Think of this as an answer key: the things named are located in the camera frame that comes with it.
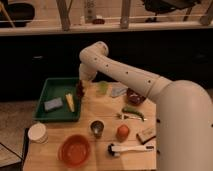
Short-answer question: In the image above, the dark maroon bowl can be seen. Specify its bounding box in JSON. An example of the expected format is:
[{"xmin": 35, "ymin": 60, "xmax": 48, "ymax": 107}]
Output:
[{"xmin": 126, "ymin": 88, "xmax": 145, "ymax": 106}]

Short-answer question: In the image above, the black office chair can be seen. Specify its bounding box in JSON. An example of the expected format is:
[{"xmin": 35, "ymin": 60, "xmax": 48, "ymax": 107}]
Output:
[{"xmin": 141, "ymin": 0, "xmax": 201, "ymax": 23}]

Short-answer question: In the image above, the red orange bowl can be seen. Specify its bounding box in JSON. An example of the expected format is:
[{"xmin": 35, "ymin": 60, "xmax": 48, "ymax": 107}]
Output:
[{"xmin": 58, "ymin": 134, "xmax": 91, "ymax": 168}]

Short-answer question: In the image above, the grey blue sponge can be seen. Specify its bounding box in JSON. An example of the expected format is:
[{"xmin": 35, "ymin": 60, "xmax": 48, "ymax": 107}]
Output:
[{"xmin": 44, "ymin": 98, "xmax": 63, "ymax": 112}]

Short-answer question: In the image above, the small metal cup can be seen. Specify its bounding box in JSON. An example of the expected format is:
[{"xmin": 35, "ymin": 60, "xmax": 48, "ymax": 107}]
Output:
[{"xmin": 90, "ymin": 120, "xmax": 104, "ymax": 138}]

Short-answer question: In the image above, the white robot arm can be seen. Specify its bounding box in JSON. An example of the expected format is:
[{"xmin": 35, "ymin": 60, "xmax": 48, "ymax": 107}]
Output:
[{"xmin": 79, "ymin": 41, "xmax": 213, "ymax": 171}]

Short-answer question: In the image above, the black chair left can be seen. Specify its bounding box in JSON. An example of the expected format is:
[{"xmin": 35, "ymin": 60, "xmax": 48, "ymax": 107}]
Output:
[{"xmin": 0, "ymin": 2, "xmax": 35, "ymax": 28}]

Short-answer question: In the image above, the white paper cup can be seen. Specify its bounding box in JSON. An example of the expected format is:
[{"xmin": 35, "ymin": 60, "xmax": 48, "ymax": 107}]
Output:
[{"xmin": 28, "ymin": 123, "xmax": 48, "ymax": 143}]

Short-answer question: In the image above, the green chili pepper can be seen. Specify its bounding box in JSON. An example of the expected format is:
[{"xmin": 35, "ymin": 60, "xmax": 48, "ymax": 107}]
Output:
[{"xmin": 122, "ymin": 107, "xmax": 145, "ymax": 121}]

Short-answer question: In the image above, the dark red grape bunch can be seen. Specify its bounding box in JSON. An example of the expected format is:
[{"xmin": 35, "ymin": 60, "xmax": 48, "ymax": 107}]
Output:
[{"xmin": 76, "ymin": 80, "xmax": 84, "ymax": 99}]

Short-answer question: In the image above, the orange fruit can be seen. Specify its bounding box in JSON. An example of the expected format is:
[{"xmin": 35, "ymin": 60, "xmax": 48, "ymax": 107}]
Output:
[{"xmin": 116, "ymin": 124, "xmax": 130, "ymax": 141}]

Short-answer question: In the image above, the green plastic tray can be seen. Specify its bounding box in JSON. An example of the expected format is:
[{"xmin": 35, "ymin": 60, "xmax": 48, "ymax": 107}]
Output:
[{"xmin": 34, "ymin": 78, "xmax": 81, "ymax": 122}]

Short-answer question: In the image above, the wooden block brush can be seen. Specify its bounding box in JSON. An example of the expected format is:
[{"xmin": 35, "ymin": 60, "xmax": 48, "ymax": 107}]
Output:
[{"xmin": 136, "ymin": 127, "xmax": 156, "ymax": 144}]

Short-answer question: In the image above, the yellow corn piece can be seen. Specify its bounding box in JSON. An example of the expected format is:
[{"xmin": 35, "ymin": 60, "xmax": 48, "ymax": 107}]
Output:
[{"xmin": 65, "ymin": 93, "xmax": 75, "ymax": 112}]

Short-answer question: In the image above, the white black dish brush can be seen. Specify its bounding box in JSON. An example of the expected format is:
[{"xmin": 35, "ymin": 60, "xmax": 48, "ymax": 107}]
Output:
[{"xmin": 107, "ymin": 143, "xmax": 155, "ymax": 156}]

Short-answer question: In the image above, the green translucent cup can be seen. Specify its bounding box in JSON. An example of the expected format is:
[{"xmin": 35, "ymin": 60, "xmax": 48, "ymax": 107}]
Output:
[{"xmin": 97, "ymin": 81, "xmax": 108, "ymax": 95}]

